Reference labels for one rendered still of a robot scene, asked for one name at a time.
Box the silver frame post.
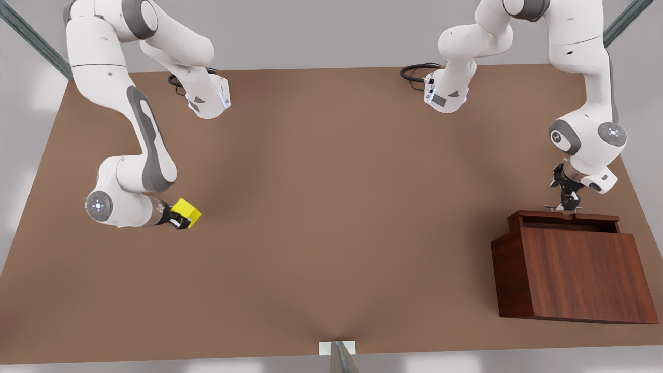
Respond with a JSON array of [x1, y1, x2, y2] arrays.
[[603, 0, 654, 48], [319, 341, 361, 373], [0, 0, 74, 81]]

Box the brown wooden drawer cabinet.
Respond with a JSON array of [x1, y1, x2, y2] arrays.
[[491, 226, 659, 325]]

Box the yellow square block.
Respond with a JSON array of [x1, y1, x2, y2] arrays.
[[171, 198, 202, 228]]

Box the black cable loop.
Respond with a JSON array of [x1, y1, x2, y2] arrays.
[[400, 63, 443, 92], [168, 67, 219, 97]]

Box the brown wooden drawer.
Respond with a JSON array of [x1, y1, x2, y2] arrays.
[[507, 210, 621, 235]]

